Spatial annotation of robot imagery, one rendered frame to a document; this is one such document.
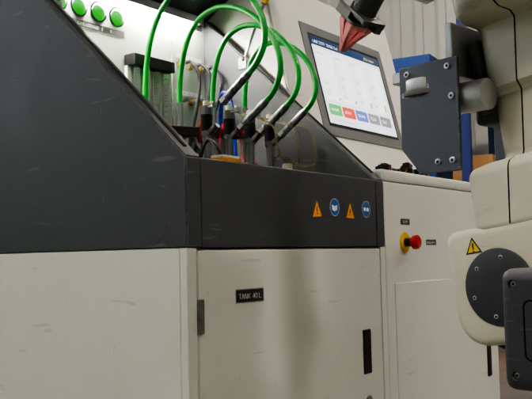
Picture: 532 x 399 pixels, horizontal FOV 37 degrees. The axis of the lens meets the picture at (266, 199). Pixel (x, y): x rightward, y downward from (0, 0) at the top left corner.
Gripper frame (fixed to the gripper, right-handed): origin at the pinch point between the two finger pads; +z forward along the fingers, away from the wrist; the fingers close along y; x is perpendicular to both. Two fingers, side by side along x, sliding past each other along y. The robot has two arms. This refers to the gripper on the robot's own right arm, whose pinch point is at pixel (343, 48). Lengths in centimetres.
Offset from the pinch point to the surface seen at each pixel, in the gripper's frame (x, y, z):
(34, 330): 58, -17, 65
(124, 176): 50, -15, 26
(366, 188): -13.4, -15.1, 26.8
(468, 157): -427, 233, 181
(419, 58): -427, 334, 146
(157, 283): 49, -35, 35
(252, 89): -8.4, 31.6, 30.8
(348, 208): -5.1, -20.2, 29.0
